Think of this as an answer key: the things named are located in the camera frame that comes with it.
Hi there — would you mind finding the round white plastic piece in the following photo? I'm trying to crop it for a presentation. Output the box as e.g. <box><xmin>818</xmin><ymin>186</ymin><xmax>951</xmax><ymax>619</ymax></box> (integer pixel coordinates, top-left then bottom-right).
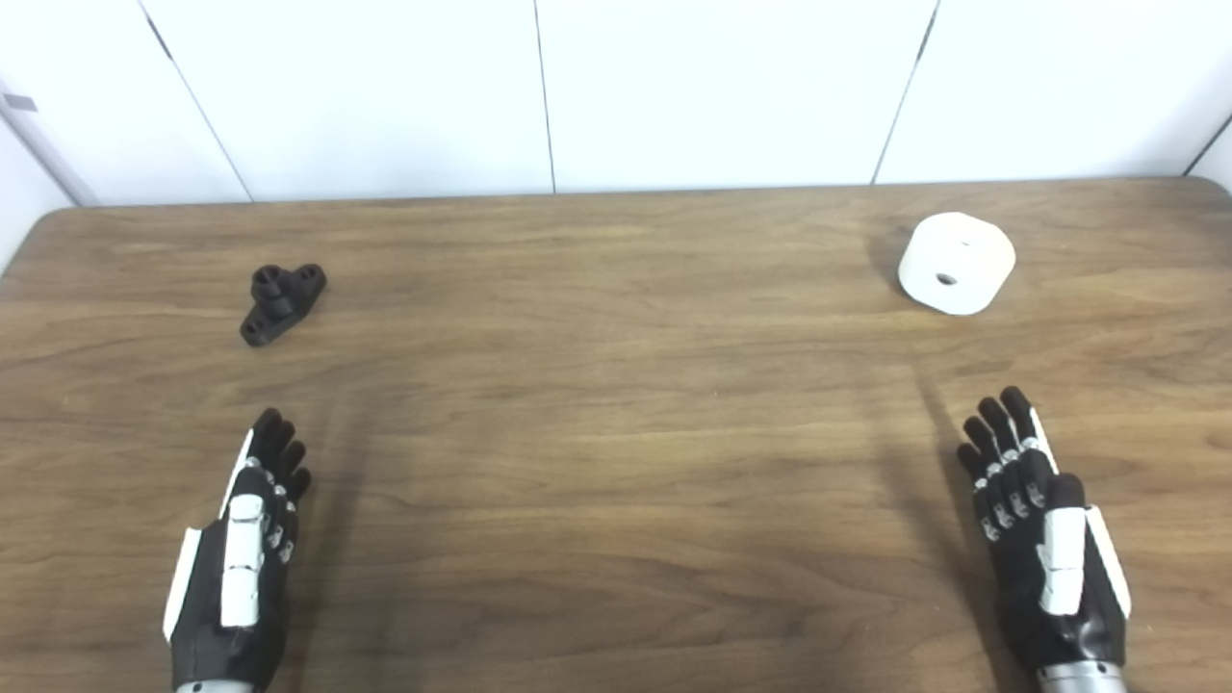
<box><xmin>897</xmin><ymin>212</ymin><xmax>1017</xmax><ymax>317</ymax></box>

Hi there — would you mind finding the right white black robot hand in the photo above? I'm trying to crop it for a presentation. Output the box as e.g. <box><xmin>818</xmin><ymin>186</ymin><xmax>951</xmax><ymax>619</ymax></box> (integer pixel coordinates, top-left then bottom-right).
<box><xmin>956</xmin><ymin>386</ymin><xmax>1133</xmax><ymax>671</ymax></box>

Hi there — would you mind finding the black plastic holder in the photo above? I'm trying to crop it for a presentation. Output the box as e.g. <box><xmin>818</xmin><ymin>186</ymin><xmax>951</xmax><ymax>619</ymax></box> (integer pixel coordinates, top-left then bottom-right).
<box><xmin>239</xmin><ymin>263</ymin><xmax>327</xmax><ymax>347</ymax></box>

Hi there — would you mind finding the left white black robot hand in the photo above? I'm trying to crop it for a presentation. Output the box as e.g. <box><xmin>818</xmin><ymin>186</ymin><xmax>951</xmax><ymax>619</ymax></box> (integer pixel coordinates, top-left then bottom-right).
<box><xmin>162</xmin><ymin>408</ymin><xmax>313</xmax><ymax>688</ymax></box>

